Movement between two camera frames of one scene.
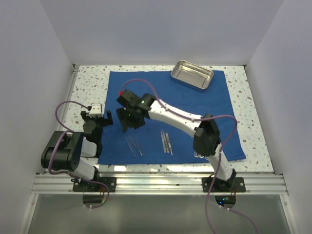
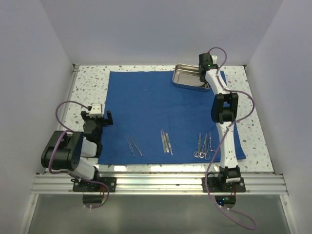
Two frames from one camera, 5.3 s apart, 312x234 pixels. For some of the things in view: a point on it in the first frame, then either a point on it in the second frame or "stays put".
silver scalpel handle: (169, 143) stays put
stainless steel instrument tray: (196, 77) stays put
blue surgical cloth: (157, 141) stays put
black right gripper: (123, 112) to (202, 80)
